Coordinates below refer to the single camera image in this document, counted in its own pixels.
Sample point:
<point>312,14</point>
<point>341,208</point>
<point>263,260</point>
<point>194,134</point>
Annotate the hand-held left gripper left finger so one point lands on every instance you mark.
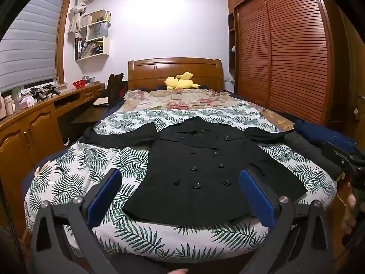
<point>102,202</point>

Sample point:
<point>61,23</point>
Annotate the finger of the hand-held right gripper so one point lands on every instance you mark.
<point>338,158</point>

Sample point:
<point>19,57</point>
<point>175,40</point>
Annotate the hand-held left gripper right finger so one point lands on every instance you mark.
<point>256,199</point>

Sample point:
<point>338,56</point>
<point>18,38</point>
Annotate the black double-breasted coat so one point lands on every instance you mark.
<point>194,177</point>

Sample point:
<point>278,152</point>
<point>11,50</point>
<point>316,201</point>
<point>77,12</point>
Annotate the person's right hand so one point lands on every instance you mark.
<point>349,217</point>

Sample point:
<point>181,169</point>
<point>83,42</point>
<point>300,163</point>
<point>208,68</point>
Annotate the person's left hand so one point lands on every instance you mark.
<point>178,271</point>

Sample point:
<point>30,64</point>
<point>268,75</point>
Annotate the dark grey folded garment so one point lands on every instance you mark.
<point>310,154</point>

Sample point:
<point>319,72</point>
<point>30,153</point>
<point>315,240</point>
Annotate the leaf print bed sheet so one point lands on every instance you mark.
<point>85,177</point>

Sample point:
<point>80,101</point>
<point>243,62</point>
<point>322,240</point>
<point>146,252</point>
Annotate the navy folded garment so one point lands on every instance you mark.
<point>313,132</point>

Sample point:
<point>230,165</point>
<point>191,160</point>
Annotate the waste bin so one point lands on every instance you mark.
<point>66,143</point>

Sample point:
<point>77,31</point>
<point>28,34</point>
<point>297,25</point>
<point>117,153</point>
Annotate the wooden door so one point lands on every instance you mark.
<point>350,77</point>

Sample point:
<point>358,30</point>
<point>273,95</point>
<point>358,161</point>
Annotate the wooden desk with cabinets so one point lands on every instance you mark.
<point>28,137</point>

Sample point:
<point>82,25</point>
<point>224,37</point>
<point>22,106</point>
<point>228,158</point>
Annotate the dark wooden chair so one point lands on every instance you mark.
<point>114,85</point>

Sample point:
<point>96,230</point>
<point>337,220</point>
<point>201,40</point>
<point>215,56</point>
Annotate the red basket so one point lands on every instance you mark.
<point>79,84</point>

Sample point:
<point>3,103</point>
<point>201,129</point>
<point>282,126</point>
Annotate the wooden louvered wardrobe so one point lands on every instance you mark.
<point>285,48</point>

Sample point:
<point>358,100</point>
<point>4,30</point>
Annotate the floral quilt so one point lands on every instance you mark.
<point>185,100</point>

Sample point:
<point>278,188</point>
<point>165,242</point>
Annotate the black hand-held device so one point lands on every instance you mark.
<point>52,90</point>
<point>37,94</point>

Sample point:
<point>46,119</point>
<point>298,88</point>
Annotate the small grey appliance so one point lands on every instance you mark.
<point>89,79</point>

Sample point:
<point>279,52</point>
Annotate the pink box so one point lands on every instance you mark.
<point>27,102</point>

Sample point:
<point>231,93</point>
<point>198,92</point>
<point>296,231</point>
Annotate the white jar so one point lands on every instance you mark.
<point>7,107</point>

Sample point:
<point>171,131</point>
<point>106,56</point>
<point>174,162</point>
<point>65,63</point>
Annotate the green capped bottle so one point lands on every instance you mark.
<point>15,98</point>

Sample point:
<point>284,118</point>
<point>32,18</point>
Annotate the wooden bed headboard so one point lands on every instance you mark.
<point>148,74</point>

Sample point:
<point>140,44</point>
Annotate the yellow plush toy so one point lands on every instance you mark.
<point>181,83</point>

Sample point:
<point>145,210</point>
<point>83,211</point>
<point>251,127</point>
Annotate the black binder folders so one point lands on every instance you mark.
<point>78,48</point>

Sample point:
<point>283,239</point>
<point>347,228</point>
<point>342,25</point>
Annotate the white paper bag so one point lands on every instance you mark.
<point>98,31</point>

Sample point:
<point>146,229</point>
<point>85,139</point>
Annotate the tied beige curtain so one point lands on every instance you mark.
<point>77,14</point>

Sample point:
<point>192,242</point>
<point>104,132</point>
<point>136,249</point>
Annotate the white wall shelf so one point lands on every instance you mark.
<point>106,47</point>

